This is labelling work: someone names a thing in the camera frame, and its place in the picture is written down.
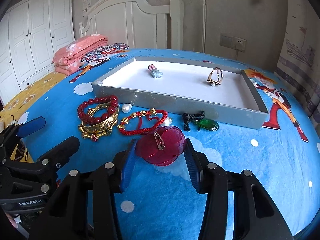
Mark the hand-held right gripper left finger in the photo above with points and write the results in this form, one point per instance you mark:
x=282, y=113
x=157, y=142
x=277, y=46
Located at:
x=127, y=166

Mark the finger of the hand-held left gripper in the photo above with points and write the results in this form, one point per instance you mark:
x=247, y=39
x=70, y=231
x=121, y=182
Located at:
x=62, y=147
x=32, y=125

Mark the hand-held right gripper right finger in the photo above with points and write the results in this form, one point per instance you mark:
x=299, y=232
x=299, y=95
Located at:
x=193, y=166

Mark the red flower brooch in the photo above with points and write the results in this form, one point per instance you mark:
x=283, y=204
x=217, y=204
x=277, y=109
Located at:
x=170, y=145

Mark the plain gold bangle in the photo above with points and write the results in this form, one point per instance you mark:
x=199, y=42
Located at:
x=99, y=122

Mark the pearl earring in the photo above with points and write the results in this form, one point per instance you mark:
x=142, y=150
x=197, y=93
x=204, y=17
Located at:
x=168, y=121
x=126, y=108

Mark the grey cardboard tray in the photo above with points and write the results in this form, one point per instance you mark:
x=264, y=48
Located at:
x=180, y=85

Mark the yellow floral bed sheet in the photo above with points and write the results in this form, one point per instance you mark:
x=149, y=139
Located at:
x=30, y=92

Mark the blue cartoon blanket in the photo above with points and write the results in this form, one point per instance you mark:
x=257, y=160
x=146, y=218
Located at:
x=250, y=167

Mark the pink folded quilt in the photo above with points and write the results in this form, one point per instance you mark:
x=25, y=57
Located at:
x=75, y=50

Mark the white wardrobe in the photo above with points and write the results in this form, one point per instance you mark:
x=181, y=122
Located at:
x=37, y=30

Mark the grey jade pendant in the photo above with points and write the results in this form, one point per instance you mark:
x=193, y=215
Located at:
x=155, y=73

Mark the patterned pillow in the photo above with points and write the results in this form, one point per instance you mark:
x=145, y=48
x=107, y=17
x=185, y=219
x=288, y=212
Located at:
x=105, y=51

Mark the metal pole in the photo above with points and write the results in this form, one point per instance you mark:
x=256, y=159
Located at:
x=204, y=25

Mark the white bed headboard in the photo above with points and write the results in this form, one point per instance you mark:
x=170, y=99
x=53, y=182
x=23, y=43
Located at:
x=140, y=17

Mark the ship print curtain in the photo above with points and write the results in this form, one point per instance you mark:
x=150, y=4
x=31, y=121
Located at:
x=297, y=42

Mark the wall light switch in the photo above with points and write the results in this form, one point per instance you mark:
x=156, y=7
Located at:
x=226, y=40

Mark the wall power socket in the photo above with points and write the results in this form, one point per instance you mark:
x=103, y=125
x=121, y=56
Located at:
x=239, y=43

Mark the wall notice paper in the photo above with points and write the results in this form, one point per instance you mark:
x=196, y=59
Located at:
x=86, y=0

